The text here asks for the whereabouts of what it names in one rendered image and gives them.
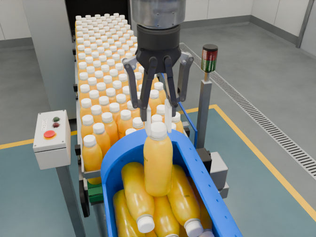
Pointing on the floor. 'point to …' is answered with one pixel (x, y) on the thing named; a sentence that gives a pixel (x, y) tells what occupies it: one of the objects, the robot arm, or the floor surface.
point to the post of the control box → (71, 200)
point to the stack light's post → (203, 112)
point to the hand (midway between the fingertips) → (158, 118)
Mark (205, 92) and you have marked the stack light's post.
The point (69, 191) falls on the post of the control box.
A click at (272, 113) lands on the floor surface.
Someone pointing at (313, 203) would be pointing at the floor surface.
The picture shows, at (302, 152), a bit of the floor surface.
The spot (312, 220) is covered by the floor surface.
